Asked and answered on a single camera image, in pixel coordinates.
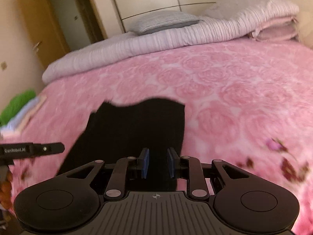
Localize black knit skirt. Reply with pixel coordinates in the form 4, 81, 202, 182
58, 98, 185, 192

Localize person left hand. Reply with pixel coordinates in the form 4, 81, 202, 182
0, 169, 13, 210

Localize green folded towel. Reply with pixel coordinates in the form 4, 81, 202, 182
1, 89, 36, 126

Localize pink floral bed blanket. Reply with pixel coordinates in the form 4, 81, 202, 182
16, 38, 312, 234

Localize wooden door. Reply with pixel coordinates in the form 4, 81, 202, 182
17, 0, 70, 69

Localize grey checked small pillow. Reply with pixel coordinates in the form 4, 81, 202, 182
129, 11, 200, 36

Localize lilac striped folded quilt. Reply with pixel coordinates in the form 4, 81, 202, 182
42, 0, 299, 84

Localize pink folded sheets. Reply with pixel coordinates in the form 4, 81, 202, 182
248, 16, 298, 42

